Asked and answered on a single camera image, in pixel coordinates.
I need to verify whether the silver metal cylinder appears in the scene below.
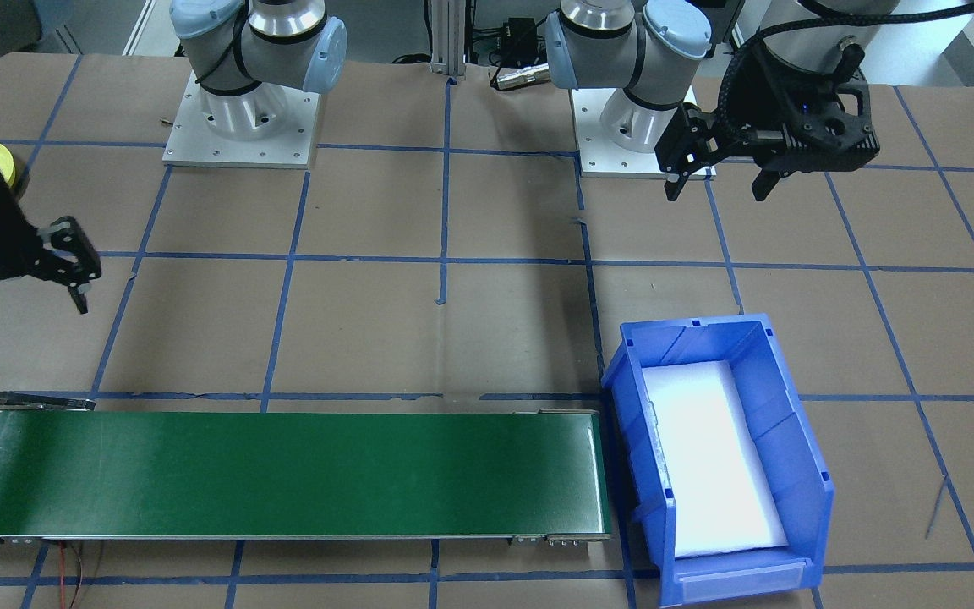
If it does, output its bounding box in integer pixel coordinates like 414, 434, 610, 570
491, 63, 552, 91

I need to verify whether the red conveyor cable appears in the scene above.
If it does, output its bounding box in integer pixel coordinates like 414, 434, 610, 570
54, 541, 89, 609

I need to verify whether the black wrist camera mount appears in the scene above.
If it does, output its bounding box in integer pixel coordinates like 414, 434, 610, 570
779, 76, 881, 174

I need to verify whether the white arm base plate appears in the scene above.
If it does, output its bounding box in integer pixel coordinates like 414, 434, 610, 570
163, 72, 321, 170
570, 85, 718, 180

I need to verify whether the green conveyor belt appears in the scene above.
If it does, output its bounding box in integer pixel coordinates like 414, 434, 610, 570
0, 391, 615, 546

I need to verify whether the aluminium profile post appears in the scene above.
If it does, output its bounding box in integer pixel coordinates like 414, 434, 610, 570
428, 0, 467, 81

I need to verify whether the yellow plastic plate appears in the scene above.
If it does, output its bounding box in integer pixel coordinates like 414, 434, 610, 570
0, 140, 31, 197

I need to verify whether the white foam pad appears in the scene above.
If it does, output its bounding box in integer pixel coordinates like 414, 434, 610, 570
641, 359, 790, 559

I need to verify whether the black electronics box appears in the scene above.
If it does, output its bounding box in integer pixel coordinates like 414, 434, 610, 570
500, 17, 539, 52

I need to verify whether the blue plastic storage bin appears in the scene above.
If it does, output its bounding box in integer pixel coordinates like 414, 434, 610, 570
601, 313, 836, 608

